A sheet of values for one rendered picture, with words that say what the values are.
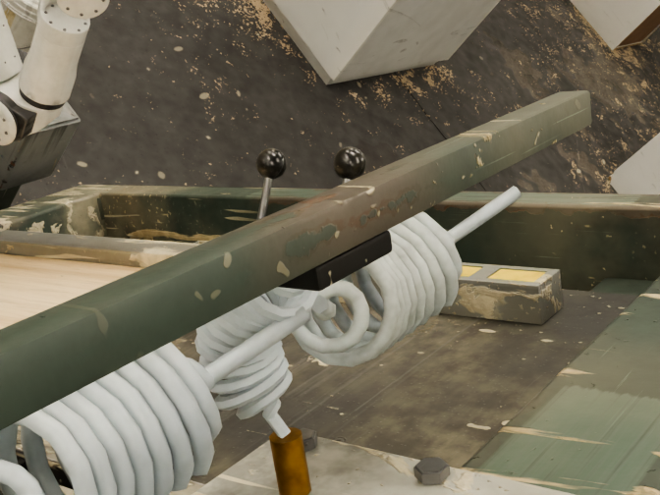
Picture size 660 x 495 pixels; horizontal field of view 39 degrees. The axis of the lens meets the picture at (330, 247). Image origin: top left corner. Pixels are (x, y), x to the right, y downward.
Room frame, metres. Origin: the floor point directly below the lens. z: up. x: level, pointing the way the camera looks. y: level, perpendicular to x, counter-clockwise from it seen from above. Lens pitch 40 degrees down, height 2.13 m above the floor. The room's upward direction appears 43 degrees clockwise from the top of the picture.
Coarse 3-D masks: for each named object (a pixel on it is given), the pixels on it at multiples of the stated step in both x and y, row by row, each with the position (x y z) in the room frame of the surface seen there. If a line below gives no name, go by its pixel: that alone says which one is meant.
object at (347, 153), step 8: (344, 152) 0.86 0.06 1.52; (352, 152) 0.86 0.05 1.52; (360, 152) 0.87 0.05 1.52; (336, 160) 0.85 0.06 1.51; (344, 160) 0.85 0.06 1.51; (352, 160) 0.85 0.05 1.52; (360, 160) 0.86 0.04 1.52; (336, 168) 0.85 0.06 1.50; (344, 168) 0.85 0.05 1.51; (352, 168) 0.85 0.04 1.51; (360, 168) 0.86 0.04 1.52; (344, 176) 0.85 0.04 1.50; (352, 176) 0.85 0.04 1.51
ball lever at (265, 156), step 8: (264, 152) 0.87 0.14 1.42; (272, 152) 0.88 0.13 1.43; (280, 152) 0.89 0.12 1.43; (256, 160) 0.87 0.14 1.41; (264, 160) 0.87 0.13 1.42; (272, 160) 0.87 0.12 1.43; (280, 160) 0.88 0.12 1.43; (256, 168) 0.87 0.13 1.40; (264, 168) 0.86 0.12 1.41; (272, 168) 0.87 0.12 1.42; (280, 168) 0.87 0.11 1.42; (264, 176) 0.87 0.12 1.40; (272, 176) 0.87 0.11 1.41; (280, 176) 0.88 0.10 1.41; (264, 184) 0.86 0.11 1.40; (264, 192) 0.85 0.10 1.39; (264, 200) 0.85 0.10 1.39; (264, 208) 0.84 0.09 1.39; (264, 216) 0.84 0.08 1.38
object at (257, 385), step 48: (384, 240) 0.29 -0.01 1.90; (288, 288) 0.27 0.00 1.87; (240, 336) 0.27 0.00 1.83; (240, 384) 0.27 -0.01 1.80; (288, 384) 0.29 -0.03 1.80; (288, 432) 0.28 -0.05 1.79; (240, 480) 0.28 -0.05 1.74; (288, 480) 0.27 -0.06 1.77; (336, 480) 0.29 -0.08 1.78; (384, 480) 0.30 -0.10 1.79; (432, 480) 0.30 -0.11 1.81; (480, 480) 0.31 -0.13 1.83
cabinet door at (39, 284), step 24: (0, 264) 0.81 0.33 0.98; (24, 264) 0.81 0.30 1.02; (48, 264) 0.81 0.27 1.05; (72, 264) 0.82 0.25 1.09; (96, 264) 0.82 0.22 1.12; (0, 288) 0.73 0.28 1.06; (24, 288) 0.73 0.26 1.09; (48, 288) 0.73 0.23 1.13; (72, 288) 0.74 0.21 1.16; (96, 288) 0.74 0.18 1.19; (0, 312) 0.65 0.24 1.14; (24, 312) 0.65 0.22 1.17
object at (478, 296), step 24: (0, 240) 0.86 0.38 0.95; (24, 240) 0.87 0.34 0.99; (48, 240) 0.87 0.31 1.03; (72, 240) 0.87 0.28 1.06; (96, 240) 0.87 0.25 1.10; (120, 240) 0.87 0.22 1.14; (144, 240) 0.87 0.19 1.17; (120, 264) 0.82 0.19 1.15; (144, 264) 0.81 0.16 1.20; (480, 264) 0.79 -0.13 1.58; (480, 288) 0.74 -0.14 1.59; (504, 288) 0.74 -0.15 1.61; (528, 288) 0.73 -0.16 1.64; (552, 288) 0.76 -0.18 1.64; (456, 312) 0.74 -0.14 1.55; (480, 312) 0.74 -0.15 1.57; (504, 312) 0.73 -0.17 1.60; (528, 312) 0.73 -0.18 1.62; (552, 312) 0.75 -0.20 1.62
